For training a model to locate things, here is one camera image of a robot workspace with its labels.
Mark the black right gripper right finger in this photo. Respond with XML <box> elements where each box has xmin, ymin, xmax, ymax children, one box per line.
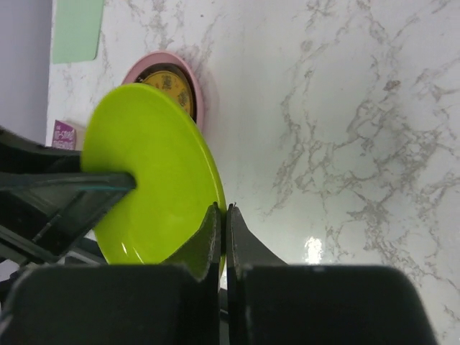
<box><xmin>226</xmin><ymin>206</ymin><xmax>436</xmax><ymax>344</ymax></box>

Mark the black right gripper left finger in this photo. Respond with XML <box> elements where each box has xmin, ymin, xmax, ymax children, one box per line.
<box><xmin>1</xmin><ymin>205</ymin><xmax>221</xmax><ymax>344</ymax></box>

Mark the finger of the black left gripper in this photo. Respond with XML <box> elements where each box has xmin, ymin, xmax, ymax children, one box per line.
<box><xmin>0</xmin><ymin>127</ymin><xmax>81</xmax><ymax>173</ymax></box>
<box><xmin>1</xmin><ymin>172</ymin><xmax>136</xmax><ymax>264</ymax></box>

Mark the lime green plate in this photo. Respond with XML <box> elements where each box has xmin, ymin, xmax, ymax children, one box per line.
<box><xmin>80</xmin><ymin>83</ymin><xmax>226</xmax><ymax>264</ymax></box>

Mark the pink plate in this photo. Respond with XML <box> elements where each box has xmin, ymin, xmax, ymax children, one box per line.
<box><xmin>122</xmin><ymin>51</ymin><xmax>205</xmax><ymax>129</ymax></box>

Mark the yellow patterned plate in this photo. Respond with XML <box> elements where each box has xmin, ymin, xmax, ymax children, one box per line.
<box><xmin>134</xmin><ymin>63</ymin><xmax>196</xmax><ymax>121</ymax></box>

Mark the colourful booklet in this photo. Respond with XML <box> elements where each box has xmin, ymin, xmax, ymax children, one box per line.
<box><xmin>51</xmin><ymin>120</ymin><xmax>77</xmax><ymax>150</ymax></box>

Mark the green clipboard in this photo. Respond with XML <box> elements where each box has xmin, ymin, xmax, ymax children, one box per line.
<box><xmin>52</xmin><ymin>0</ymin><xmax>104</xmax><ymax>64</ymax></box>

